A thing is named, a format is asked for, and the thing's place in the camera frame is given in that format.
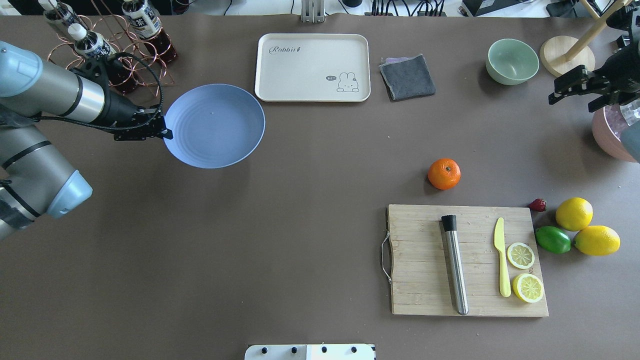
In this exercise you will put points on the yellow lemon upper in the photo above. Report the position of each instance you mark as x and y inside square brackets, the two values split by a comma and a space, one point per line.
[574, 214]

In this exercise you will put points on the pink bowl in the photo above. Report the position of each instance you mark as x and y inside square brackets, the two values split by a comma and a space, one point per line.
[616, 132]

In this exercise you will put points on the steel muddler black tip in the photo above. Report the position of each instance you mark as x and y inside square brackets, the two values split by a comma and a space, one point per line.
[459, 292]

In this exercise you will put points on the tea bottle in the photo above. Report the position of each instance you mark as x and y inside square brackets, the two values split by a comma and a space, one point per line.
[145, 22]
[91, 45]
[60, 16]

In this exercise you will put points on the lemon half upper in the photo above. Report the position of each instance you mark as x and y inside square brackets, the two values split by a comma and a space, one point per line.
[520, 255]

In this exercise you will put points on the blue plate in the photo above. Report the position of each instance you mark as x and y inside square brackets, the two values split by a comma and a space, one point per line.
[214, 126]

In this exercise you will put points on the red strawberry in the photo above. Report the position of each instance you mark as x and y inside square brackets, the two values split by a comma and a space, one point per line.
[538, 205]

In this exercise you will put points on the orange fruit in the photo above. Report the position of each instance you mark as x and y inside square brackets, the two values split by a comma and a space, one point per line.
[444, 174]

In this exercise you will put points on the yellow plastic knife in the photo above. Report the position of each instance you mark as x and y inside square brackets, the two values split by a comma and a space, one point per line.
[500, 246]

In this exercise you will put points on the copper wire bottle rack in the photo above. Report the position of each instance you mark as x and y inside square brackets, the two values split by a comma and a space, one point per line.
[130, 51]

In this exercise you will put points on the wooden stand with base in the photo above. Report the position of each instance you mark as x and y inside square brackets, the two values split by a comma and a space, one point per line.
[561, 54]

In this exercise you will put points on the yellow lemon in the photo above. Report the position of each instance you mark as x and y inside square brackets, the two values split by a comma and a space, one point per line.
[574, 214]
[597, 240]

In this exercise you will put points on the cream rabbit tray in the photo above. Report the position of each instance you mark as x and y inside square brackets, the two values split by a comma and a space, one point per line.
[313, 67]

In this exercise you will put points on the aluminium frame post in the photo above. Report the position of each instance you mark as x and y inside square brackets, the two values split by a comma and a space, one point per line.
[313, 11]

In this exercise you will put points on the yellow lemon lower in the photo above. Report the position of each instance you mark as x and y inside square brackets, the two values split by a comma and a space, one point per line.
[597, 240]

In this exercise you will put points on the wooden cutting board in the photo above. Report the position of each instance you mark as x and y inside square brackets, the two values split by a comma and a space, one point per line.
[420, 277]

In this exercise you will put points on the lemon half lower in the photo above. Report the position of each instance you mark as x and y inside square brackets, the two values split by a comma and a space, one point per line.
[528, 288]

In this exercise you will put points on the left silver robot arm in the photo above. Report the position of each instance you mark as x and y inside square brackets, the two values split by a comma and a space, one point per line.
[40, 180]

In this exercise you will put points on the green lime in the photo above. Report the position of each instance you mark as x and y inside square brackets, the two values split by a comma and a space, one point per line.
[553, 239]

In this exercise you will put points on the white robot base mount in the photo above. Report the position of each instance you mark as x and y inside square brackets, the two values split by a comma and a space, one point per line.
[323, 351]

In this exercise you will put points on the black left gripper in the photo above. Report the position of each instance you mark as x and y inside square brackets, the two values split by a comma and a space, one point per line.
[120, 111]

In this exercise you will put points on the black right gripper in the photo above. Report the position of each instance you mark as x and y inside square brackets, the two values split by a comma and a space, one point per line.
[618, 75]

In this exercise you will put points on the green bowl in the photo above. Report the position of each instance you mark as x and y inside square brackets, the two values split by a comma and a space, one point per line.
[511, 62]

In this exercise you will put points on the lemon half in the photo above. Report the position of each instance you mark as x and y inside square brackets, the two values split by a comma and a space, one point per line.
[520, 255]
[528, 288]

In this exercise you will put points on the grey folded cloth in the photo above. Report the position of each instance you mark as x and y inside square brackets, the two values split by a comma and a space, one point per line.
[407, 77]

